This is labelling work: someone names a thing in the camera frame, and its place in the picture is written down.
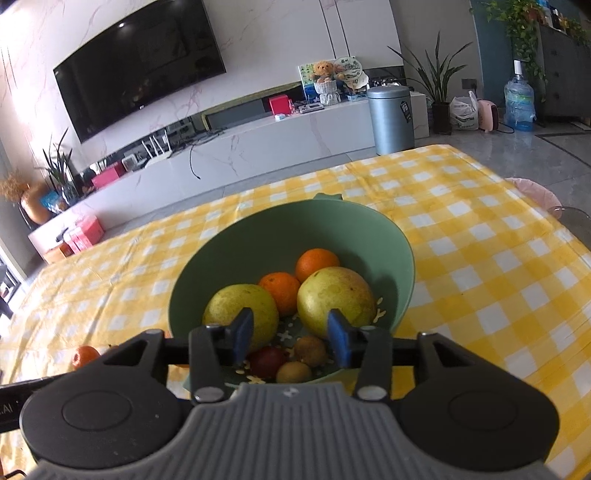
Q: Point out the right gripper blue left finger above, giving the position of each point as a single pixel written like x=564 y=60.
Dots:
x=207 y=351

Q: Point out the potted long-leaf plant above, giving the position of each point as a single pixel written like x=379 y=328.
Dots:
x=434 y=76

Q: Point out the large orange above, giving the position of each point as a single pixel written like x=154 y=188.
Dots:
x=313 y=260

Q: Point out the grey metal trash bin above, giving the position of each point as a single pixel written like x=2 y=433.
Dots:
x=392 y=118

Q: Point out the yellow white checkered tablecloth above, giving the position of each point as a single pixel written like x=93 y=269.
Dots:
x=494 y=273

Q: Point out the black flat television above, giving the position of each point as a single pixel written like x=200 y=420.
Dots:
x=153 y=52

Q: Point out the blue water jug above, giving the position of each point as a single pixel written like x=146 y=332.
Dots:
x=519 y=97

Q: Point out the brown kiwi fruit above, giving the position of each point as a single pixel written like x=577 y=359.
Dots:
x=293 y=372

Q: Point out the small yellow-brown fruit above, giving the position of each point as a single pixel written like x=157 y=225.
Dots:
x=311 y=351

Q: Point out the dark grey cabinet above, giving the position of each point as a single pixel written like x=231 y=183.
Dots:
x=566 y=65

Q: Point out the pink tissue box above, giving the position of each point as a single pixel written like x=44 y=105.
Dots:
x=84 y=234

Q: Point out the white plastic bag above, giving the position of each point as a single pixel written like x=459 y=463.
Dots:
x=464 y=112

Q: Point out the pink stool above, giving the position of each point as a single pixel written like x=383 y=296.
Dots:
x=488 y=116

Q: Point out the white marble tv console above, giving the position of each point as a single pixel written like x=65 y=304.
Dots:
x=253 y=150

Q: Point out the teddy bear decoration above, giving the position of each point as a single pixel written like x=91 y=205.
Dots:
x=328 y=86

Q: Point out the potted plant left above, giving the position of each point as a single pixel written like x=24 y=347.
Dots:
x=59 y=170

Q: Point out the trailing green pothos plant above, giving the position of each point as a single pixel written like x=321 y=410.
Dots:
x=522 y=19

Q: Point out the red box on console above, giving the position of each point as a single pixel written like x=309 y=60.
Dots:
x=281 y=105

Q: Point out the small orange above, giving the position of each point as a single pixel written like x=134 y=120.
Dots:
x=83 y=355
x=283 y=287

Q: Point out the small orange left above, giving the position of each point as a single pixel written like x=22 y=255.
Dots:
x=83 y=355

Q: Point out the small orange middle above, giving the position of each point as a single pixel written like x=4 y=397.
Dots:
x=283 y=287

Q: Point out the green ceramic bowl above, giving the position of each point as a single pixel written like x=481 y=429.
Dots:
x=364 y=240

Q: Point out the pink cushioned chair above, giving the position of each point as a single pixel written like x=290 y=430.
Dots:
x=545 y=202

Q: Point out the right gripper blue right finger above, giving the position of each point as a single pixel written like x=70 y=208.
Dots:
x=341 y=338

